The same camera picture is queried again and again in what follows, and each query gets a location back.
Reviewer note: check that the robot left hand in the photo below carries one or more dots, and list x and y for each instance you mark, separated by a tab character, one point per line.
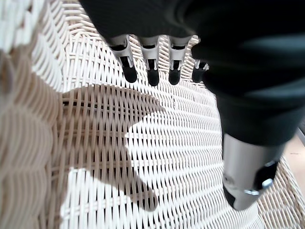
238	71

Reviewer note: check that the white wicker laundry basket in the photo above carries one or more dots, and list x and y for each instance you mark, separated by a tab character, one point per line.
166	143

